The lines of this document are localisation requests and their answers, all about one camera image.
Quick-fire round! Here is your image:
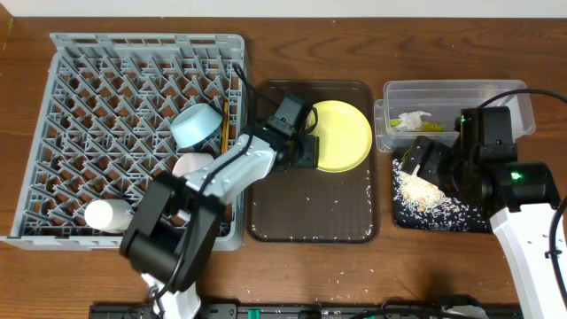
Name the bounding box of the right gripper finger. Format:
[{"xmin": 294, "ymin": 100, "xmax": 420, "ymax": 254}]
[
  {"xmin": 401, "ymin": 136, "xmax": 434, "ymax": 174},
  {"xmin": 418, "ymin": 144, "xmax": 450, "ymax": 182}
]

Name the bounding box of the green snack wrapper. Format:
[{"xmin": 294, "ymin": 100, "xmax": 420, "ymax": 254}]
[{"xmin": 390, "ymin": 119, "xmax": 446, "ymax": 132}]

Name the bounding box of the white tissue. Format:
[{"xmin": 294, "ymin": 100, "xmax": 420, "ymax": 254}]
[{"xmin": 396, "ymin": 111, "xmax": 431, "ymax": 131}]

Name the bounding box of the yellow round plate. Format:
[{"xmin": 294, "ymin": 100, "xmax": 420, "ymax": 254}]
[{"xmin": 307, "ymin": 100, "xmax": 373, "ymax": 173}]

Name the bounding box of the light blue bowl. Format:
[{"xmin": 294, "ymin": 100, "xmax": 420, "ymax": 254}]
[{"xmin": 170, "ymin": 103, "xmax": 222, "ymax": 148}]

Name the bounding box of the white pink bowl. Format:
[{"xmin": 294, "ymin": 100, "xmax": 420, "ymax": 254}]
[{"xmin": 172, "ymin": 152, "xmax": 214, "ymax": 177}]

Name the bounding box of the white cylindrical cup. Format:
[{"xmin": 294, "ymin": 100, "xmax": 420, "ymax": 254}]
[{"xmin": 84, "ymin": 199, "xmax": 133, "ymax": 234}]

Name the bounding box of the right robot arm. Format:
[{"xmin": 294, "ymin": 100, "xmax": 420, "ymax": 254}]
[{"xmin": 401, "ymin": 106, "xmax": 566, "ymax": 318}]

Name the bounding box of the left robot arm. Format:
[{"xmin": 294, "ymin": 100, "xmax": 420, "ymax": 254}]
[{"xmin": 120, "ymin": 117, "xmax": 318, "ymax": 318}]

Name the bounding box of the clear plastic waste bin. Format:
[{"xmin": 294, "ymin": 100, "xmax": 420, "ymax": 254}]
[{"xmin": 374, "ymin": 80, "xmax": 526, "ymax": 152}]

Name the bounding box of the spilled rice food waste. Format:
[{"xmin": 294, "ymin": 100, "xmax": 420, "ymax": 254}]
[{"xmin": 392, "ymin": 159, "xmax": 491, "ymax": 231}]

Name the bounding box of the grey plastic dishwasher rack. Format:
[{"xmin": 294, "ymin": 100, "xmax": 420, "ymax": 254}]
[{"xmin": 3, "ymin": 33, "xmax": 247, "ymax": 251}]

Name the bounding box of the black rectangular tray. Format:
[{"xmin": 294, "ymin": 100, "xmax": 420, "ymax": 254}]
[{"xmin": 390, "ymin": 147, "xmax": 497, "ymax": 235}]

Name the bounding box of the dark brown serving tray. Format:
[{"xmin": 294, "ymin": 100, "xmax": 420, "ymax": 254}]
[{"xmin": 245, "ymin": 80, "xmax": 380, "ymax": 244}]

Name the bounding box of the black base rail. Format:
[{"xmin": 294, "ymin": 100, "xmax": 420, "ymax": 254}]
[{"xmin": 88, "ymin": 296, "xmax": 524, "ymax": 319}]

